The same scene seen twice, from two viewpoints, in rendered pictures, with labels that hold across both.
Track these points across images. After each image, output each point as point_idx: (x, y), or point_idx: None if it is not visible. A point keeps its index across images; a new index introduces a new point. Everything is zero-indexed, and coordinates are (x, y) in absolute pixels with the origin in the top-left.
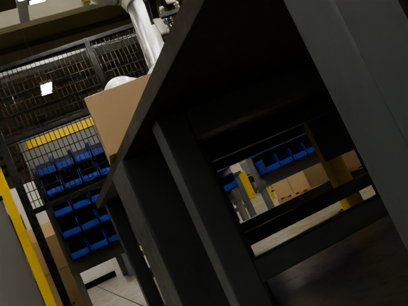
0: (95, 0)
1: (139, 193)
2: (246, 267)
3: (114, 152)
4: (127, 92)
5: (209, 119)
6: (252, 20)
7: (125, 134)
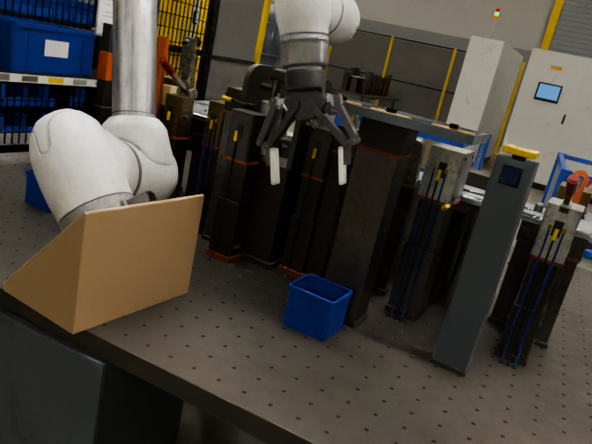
0: None
1: (103, 419)
2: None
3: (84, 327)
4: (149, 221)
5: None
6: None
7: (203, 390)
